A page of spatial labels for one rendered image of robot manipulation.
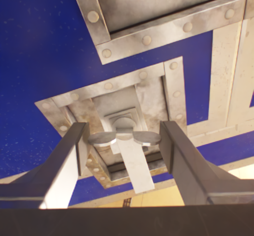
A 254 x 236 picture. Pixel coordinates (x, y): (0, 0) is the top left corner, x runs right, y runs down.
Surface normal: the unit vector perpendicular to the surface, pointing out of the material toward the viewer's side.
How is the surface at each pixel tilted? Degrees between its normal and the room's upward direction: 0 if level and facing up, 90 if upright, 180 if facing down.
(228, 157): 90
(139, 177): 114
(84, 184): 90
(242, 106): 90
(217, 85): 90
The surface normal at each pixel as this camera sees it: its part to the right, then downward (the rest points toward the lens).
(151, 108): 0.15, 0.65
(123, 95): 0.02, 0.29
